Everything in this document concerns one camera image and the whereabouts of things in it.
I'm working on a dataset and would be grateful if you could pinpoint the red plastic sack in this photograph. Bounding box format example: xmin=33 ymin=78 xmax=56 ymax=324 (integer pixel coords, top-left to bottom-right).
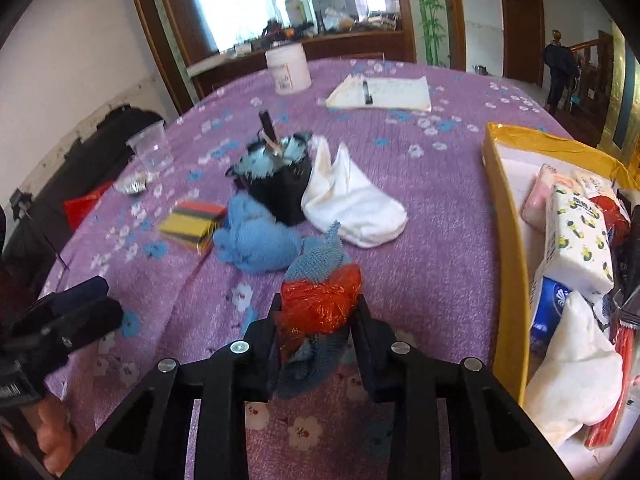
xmin=63 ymin=182 xmax=113 ymax=233

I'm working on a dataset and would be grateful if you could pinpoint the colourful sponge pack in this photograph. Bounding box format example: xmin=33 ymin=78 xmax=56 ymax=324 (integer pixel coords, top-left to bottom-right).
xmin=157 ymin=200 xmax=228 ymax=253

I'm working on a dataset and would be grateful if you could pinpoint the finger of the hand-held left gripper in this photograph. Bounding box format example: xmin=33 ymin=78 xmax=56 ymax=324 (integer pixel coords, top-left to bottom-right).
xmin=29 ymin=275 xmax=110 ymax=322
xmin=4 ymin=298 xmax=125 ymax=362

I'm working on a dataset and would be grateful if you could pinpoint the light blue cloth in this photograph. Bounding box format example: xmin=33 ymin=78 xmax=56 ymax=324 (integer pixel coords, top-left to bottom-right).
xmin=235 ymin=142 xmax=308 ymax=182

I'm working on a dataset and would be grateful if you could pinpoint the bamboo wall decal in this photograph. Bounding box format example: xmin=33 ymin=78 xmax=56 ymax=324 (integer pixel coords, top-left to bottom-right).
xmin=407 ymin=0 xmax=448 ymax=66

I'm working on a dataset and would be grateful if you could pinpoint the lemon print tissue pack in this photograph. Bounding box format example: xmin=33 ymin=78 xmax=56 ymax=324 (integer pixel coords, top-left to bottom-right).
xmin=544 ymin=182 xmax=615 ymax=297

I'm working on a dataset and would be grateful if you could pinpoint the red plastic bag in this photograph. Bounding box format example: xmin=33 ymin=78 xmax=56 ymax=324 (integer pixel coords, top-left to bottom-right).
xmin=279 ymin=265 xmax=363 ymax=356
xmin=592 ymin=195 xmax=632 ymax=246

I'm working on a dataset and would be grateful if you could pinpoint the white sock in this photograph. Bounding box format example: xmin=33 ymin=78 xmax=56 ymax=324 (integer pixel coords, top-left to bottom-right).
xmin=300 ymin=135 xmax=408 ymax=248
xmin=522 ymin=290 xmax=624 ymax=447

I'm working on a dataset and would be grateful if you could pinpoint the purple floral tablecloth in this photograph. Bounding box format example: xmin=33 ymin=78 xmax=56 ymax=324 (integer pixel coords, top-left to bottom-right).
xmin=37 ymin=57 xmax=576 ymax=480

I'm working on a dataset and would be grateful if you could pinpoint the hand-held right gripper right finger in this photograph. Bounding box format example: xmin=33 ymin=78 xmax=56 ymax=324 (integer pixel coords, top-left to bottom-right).
xmin=350 ymin=295 xmax=556 ymax=480

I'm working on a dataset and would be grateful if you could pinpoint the gold striped pillar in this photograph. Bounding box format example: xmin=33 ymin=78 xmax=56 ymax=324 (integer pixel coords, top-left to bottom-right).
xmin=602 ymin=20 xmax=640 ymax=171

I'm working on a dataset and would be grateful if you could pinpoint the wooden framed window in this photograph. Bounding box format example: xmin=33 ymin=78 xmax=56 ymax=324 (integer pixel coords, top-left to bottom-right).
xmin=125 ymin=0 xmax=416 ymax=68

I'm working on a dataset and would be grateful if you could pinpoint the light blue towel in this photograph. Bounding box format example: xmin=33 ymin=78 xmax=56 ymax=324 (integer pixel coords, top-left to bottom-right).
xmin=214 ymin=194 xmax=303 ymax=276

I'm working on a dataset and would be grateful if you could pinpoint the person's left hand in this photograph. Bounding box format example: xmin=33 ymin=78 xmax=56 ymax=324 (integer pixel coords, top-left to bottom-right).
xmin=35 ymin=399 xmax=77 ymax=479

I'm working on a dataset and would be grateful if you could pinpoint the wooden stair railing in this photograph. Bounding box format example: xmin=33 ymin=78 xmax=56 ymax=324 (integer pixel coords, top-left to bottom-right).
xmin=570 ymin=30 xmax=613 ymax=126

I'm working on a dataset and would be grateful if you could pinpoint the pink tissue pack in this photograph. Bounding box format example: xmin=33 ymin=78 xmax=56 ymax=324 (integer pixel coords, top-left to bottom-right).
xmin=521 ymin=163 xmax=576 ymax=226

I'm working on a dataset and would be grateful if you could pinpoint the blue tissue pack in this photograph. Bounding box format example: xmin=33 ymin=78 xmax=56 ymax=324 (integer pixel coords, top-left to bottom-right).
xmin=530 ymin=275 xmax=576 ymax=346

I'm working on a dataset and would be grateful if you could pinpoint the black bag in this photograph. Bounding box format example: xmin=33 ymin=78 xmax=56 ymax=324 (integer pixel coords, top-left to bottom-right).
xmin=0 ymin=105 xmax=166 ymax=301

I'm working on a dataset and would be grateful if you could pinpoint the red and white packet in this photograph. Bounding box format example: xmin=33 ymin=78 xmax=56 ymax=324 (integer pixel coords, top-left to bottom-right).
xmin=585 ymin=310 xmax=638 ymax=450

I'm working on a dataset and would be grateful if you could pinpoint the black cylindrical motor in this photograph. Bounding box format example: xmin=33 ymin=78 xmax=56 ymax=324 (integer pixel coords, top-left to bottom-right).
xmin=226 ymin=110 xmax=316 ymax=227

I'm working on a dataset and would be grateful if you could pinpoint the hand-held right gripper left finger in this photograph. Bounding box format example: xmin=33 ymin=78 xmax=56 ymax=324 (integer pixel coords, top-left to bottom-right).
xmin=75 ymin=292 xmax=286 ymax=480

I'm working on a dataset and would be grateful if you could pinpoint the white paper notepad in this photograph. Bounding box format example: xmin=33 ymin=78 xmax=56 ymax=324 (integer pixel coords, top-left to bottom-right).
xmin=326 ymin=74 xmax=432 ymax=113

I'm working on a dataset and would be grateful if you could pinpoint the white printed wipes packet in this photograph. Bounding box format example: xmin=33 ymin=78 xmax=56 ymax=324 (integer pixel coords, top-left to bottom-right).
xmin=575 ymin=170 xmax=618 ymax=198

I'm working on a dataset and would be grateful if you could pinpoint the clear plastic cup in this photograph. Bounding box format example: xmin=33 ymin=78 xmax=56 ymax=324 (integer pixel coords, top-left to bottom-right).
xmin=126 ymin=121 xmax=175 ymax=177

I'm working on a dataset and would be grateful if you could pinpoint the yellow cardboard box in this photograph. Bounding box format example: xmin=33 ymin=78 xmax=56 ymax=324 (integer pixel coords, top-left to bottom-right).
xmin=482 ymin=121 xmax=640 ymax=480

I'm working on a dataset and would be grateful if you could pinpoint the silver foil wrapper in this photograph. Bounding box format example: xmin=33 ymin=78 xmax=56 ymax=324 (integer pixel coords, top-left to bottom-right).
xmin=114 ymin=172 xmax=149 ymax=197

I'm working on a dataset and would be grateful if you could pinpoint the grey-blue knit cloth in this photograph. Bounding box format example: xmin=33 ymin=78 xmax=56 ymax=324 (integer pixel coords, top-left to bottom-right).
xmin=274 ymin=220 xmax=353 ymax=401

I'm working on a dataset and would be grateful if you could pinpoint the white plastic jar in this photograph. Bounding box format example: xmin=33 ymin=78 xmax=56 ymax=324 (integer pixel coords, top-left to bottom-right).
xmin=265 ymin=42 xmax=312 ymax=95

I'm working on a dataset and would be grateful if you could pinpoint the brown wooden door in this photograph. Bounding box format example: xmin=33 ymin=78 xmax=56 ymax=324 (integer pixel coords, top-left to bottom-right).
xmin=498 ymin=0 xmax=546 ymax=86

